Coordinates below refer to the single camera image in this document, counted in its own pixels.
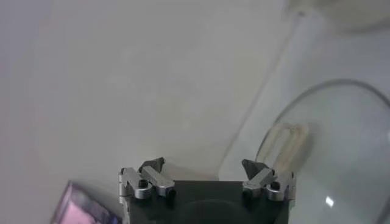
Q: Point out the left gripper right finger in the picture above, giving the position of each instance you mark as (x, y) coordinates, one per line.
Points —
(259, 181)

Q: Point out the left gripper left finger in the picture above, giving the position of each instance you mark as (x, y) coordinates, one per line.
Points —
(158, 181)

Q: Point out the round glass pot lid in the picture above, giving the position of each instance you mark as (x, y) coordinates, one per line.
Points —
(341, 146)

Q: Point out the translucent purple box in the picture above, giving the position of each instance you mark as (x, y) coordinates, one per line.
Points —
(82, 208)

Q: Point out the cream electric cooking pot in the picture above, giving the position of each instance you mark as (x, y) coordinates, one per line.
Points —
(353, 12)

